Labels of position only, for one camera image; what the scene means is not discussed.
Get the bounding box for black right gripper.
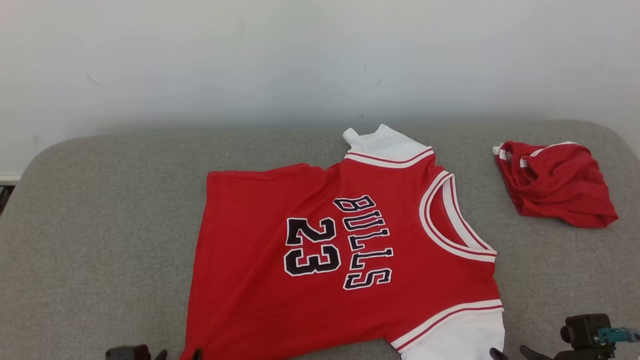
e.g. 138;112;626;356
490;345;616;360

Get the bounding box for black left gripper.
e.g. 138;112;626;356
150;349;202;360

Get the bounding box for grey fabric sofa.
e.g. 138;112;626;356
0;119;640;360

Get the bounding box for red shorts with white stripe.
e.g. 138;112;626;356
492;141;619;229

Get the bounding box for red Bulls basketball jersey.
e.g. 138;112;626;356
181;124;506;360

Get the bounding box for teal cable connector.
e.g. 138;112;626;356
597;327;640;345

